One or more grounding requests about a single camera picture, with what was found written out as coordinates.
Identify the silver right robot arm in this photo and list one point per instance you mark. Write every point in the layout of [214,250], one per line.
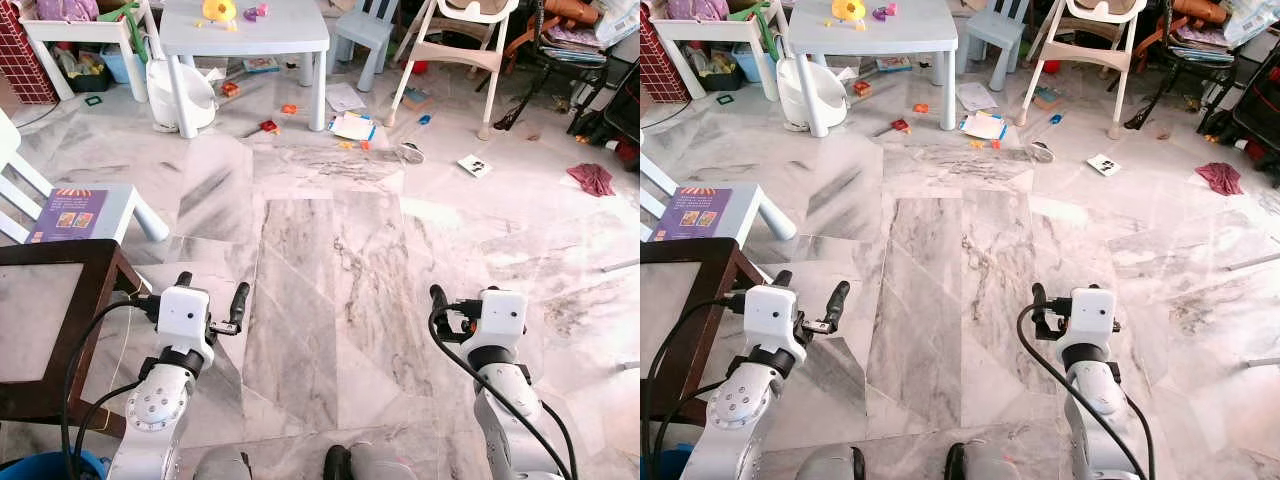
[505,410]
[1098,405]

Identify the white plastic child chair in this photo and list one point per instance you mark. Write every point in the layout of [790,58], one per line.
[125,205]
[750,205]

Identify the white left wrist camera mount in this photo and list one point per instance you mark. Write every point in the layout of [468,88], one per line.
[183,315]
[770,315]

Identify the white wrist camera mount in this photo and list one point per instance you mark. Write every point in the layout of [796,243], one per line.
[770,315]
[183,315]
[1092,315]
[503,318]

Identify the small grey shoe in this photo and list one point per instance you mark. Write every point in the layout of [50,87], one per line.
[1041,152]
[412,153]

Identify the blue plastic bucket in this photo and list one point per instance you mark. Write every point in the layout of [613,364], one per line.
[655,465]
[45,468]

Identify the pink plastic toy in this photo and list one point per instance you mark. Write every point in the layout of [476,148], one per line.
[884,12]
[256,12]

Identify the yellow plastic toy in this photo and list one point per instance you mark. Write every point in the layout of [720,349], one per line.
[218,10]
[848,10]

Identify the red crumpled cloth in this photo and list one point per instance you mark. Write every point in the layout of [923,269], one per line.
[592,180]
[1220,178]

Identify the white blue-edged booklet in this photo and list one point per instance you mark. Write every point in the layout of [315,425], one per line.
[983,125]
[352,126]

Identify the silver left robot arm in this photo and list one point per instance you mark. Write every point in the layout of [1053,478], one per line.
[738,405]
[158,405]

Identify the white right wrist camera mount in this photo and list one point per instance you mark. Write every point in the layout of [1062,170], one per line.
[503,318]
[1092,315]

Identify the pale blue plastic child chair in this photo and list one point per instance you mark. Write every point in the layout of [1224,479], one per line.
[362,30]
[995,30]

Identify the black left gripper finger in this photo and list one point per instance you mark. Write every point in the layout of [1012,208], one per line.
[782,278]
[240,300]
[183,280]
[838,298]

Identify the dark wooden marble-top table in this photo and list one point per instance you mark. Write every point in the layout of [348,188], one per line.
[40,320]
[665,310]

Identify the grey robot right leg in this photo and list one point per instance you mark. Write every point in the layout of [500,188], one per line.
[375,462]
[990,462]

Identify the small red toy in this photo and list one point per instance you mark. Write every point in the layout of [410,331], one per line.
[270,127]
[900,126]

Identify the black chair with books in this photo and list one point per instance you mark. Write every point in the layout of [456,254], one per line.
[570,45]
[1195,45]

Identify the white printed card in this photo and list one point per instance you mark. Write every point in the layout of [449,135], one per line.
[1104,165]
[475,165]

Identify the purple picture book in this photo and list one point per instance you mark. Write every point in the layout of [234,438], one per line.
[705,212]
[68,215]

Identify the grey robot leg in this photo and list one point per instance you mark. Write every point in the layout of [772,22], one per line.
[990,462]
[832,465]
[375,462]

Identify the white plastic potty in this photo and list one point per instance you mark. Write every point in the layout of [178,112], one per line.
[815,100]
[185,100]

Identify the white toy shelf table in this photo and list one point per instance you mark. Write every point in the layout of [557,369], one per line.
[85,28]
[715,28]

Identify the grey plastic child table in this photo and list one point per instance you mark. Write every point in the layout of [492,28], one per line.
[250,30]
[880,30]

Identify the white baby high chair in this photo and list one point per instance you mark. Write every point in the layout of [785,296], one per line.
[1085,40]
[450,50]

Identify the white paper sheet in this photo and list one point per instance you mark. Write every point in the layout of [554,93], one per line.
[976,96]
[346,97]

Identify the grey robot left leg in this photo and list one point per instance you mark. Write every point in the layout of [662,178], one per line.
[832,465]

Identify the black baby stroller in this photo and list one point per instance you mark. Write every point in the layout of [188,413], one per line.
[1255,115]
[618,115]

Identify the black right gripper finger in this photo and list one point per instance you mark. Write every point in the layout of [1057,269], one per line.
[438,298]
[1039,296]

